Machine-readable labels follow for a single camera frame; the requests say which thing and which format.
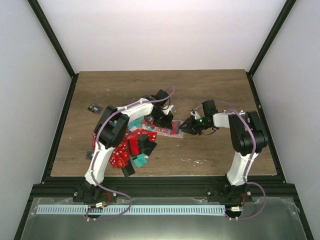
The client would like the black VIP card far left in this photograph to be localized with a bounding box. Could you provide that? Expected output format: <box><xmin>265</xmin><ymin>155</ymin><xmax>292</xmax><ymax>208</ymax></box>
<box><xmin>87</xmin><ymin>104</ymin><xmax>103</xmax><ymax>115</ymax></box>

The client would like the black glossy card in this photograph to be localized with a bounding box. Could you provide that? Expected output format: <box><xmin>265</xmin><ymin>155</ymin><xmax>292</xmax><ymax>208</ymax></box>
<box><xmin>137</xmin><ymin>134</ymin><xmax>157</xmax><ymax>156</ymax></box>

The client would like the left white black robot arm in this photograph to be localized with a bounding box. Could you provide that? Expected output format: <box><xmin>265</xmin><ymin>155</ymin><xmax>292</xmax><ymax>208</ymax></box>
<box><xmin>81</xmin><ymin>86</ymin><xmax>175</xmax><ymax>202</ymax></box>

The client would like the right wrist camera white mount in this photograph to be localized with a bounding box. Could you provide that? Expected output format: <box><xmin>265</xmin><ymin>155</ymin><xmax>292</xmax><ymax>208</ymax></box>
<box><xmin>190</xmin><ymin>109</ymin><xmax>202</xmax><ymax>122</ymax></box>

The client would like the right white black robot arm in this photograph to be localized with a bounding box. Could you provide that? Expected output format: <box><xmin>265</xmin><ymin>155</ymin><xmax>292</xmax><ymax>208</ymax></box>
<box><xmin>179</xmin><ymin>100</ymin><xmax>269</xmax><ymax>202</ymax></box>

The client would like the teal card upper pile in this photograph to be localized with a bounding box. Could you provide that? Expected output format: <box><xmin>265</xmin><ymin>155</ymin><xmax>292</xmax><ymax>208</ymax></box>
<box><xmin>128</xmin><ymin>120</ymin><xmax>142</xmax><ymax>131</ymax></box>

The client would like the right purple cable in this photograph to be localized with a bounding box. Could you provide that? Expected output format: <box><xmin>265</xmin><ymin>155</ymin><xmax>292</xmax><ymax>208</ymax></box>
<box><xmin>196</xmin><ymin>100</ymin><xmax>266</xmax><ymax>222</ymax></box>

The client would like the red VIP card front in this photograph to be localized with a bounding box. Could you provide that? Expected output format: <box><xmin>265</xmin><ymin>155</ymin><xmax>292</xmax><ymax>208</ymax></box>
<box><xmin>110</xmin><ymin>152</ymin><xmax>130</xmax><ymax>169</ymax></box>

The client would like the red card left pile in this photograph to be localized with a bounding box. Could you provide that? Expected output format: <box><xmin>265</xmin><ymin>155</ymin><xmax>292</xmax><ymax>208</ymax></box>
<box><xmin>114</xmin><ymin>128</ymin><xmax>157</xmax><ymax>157</ymax></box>

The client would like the black aluminium frame rail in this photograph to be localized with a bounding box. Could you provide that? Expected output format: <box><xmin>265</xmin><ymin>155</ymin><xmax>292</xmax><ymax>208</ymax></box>
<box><xmin>30</xmin><ymin>175</ymin><xmax>298</xmax><ymax>202</ymax></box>

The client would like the teal card pile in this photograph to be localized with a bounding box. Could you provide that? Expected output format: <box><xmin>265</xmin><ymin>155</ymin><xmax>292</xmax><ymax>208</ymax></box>
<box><xmin>132</xmin><ymin>153</ymin><xmax>149</xmax><ymax>168</ymax></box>
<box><xmin>128</xmin><ymin>120</ymin><xmax>142</xmax><ymax>131</ymax></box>

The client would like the light blue slotted cable duct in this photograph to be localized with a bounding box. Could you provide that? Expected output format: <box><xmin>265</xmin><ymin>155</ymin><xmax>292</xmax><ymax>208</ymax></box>
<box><xmin>36</xmin><ymin>204</ymin><xmax>226</xmax><ymax>216</ymax></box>

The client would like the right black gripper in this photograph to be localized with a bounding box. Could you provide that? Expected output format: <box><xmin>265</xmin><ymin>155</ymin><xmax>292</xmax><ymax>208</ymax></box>
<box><xmin>178</xmin><ymin>115</ymin><xmax>210</xmax><ymax>136</ymax></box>

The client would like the teal card front pile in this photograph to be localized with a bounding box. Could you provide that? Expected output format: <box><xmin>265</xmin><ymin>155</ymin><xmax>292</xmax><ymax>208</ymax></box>
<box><xmin>132</xmin><ymin>153</ymin><xmax>149</xmax><ymax>168</ymax></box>

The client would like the purple cable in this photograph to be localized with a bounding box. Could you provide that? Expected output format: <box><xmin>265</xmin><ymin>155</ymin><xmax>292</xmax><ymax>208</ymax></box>
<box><xmin>196</xmin><ymin>100</ymin><xmax>266</xmax><ymax>222</ymax></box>
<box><xmin>84</xmin><ymin>86</ymin><xmax>176</xmax><ymax>222</ymax></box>

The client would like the black card at front edge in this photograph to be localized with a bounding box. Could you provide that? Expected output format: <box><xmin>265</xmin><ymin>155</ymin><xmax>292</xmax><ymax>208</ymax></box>
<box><xmin>121</xmin><ymin>162</ymin><xmax>136</xmax><ymax>178</ymax></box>

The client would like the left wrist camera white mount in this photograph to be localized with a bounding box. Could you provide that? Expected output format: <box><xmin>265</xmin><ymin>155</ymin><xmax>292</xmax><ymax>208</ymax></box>
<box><xmin>162</xmin><ymin>104</ymin><xmax>174</xmax><ymax>115</ymax></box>

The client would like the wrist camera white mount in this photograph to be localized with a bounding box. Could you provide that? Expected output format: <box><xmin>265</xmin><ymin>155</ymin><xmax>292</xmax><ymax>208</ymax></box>
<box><xmin>190</xmin><ymin>109</ymin><xmax>202</xmax><ymax>122</ymax></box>
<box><xmin>162</xmin><ymin>104</ymin><xmax>174</xmax><ymax>115</ymax></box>

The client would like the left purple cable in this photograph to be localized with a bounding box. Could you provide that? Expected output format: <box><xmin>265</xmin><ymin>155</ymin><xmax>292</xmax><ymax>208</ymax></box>
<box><xmin>84</xmin><ymin>86</ymin><xmax>176</xmax><ymax>222</ymax></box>

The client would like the pink leather card holder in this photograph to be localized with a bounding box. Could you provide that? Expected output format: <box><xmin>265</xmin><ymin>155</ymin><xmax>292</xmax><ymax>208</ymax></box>
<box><xmin>154</xmin><ymin>120</ymin><xmax>184</xmax><ymax>139</ymax></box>

